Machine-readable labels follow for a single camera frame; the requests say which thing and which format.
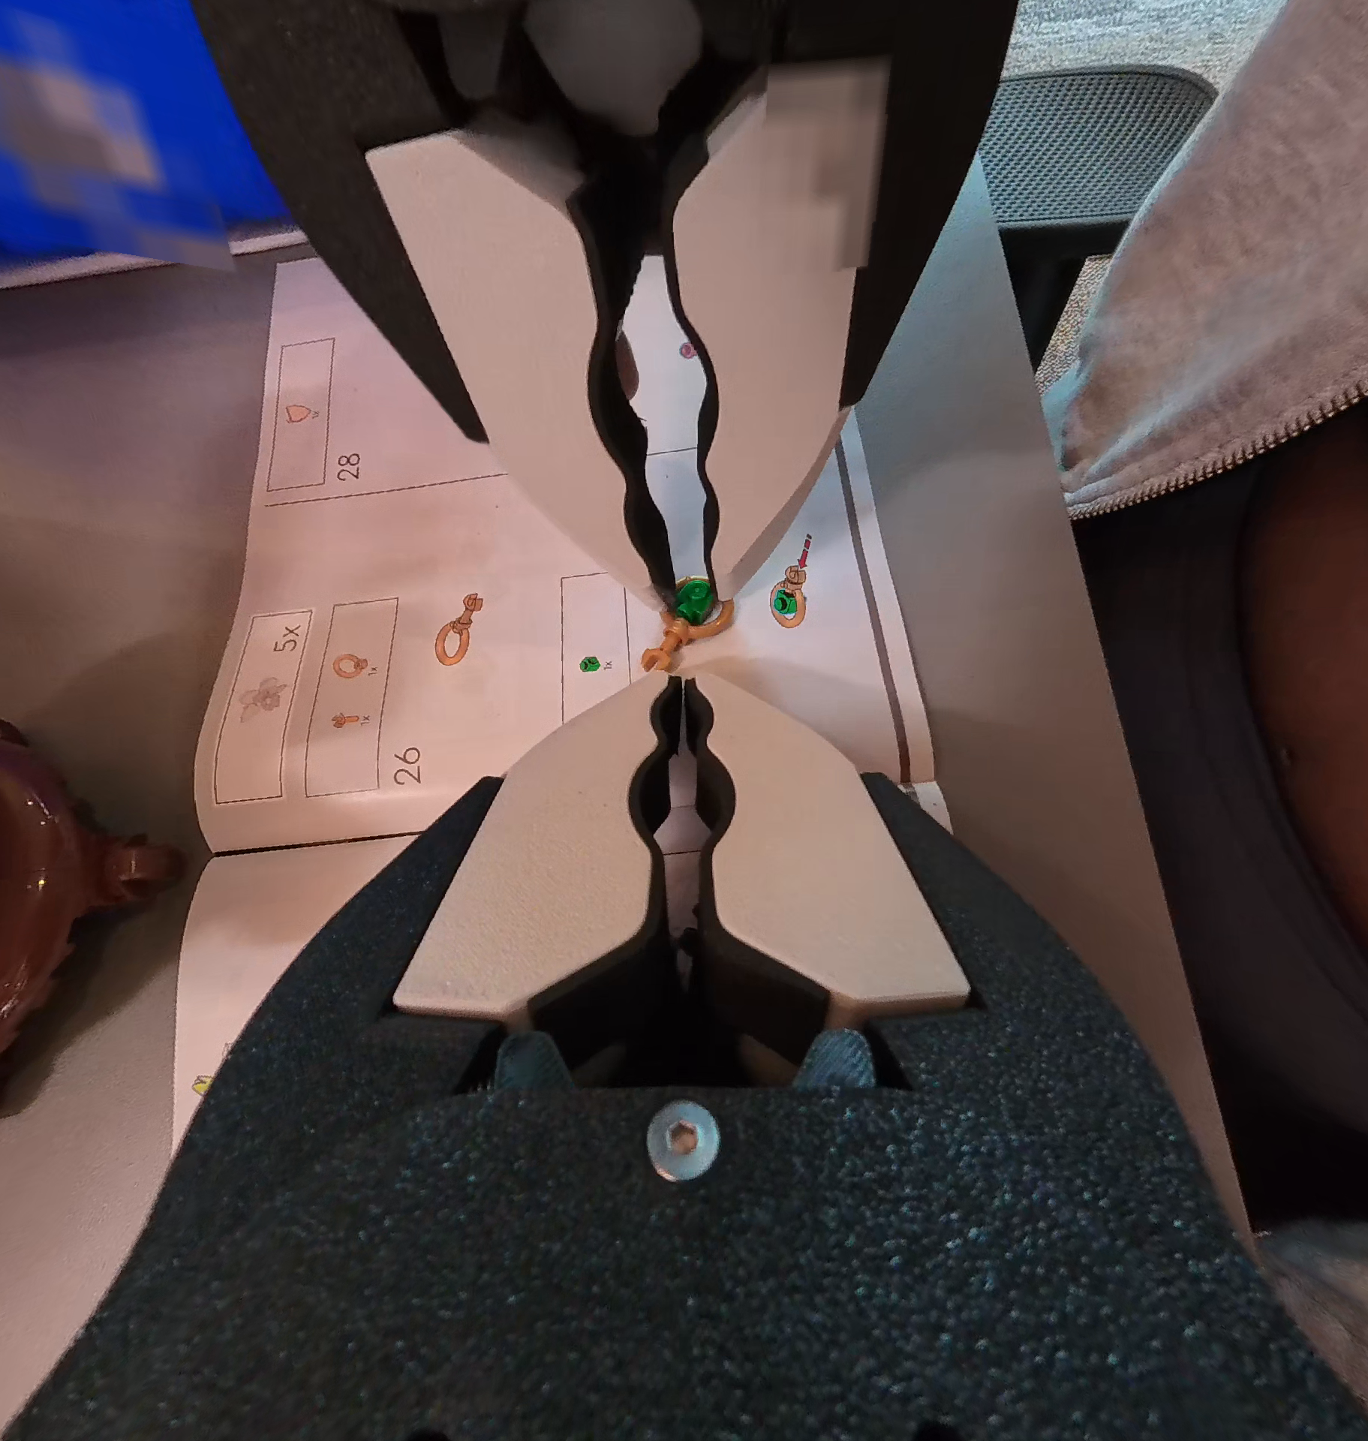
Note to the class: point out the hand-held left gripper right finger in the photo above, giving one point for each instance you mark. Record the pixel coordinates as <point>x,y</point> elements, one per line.
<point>829,889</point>

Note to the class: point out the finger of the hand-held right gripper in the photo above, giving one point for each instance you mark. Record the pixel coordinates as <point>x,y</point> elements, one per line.
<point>773,428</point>
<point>491,292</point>

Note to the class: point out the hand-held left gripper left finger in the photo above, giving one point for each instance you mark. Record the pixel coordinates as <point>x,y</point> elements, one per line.
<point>548,879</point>

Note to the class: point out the green toy stud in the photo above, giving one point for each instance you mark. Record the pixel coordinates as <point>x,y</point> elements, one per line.
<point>693,597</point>

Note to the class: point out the grey desk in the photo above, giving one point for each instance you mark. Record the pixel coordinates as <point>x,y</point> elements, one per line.
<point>97,507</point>

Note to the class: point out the white instruction booklet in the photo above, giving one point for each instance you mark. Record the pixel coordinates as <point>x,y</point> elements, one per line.
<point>503,541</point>

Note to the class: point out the blue box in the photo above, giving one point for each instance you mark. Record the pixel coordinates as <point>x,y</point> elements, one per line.
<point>31,222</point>

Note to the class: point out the dark garment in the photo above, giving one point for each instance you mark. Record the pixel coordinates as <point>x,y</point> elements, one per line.
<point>1179,788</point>

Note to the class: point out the black mesh office chair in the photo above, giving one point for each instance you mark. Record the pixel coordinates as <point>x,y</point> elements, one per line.
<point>1088,147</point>

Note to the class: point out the person in grey hoodie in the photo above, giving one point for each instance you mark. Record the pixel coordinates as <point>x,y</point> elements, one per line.
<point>1235,282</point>

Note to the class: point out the brown glazed teapot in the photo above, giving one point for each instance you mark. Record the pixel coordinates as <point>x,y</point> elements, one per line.
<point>19,901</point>

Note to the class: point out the person's leg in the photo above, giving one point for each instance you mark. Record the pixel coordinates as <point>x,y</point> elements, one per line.
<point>1336,676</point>

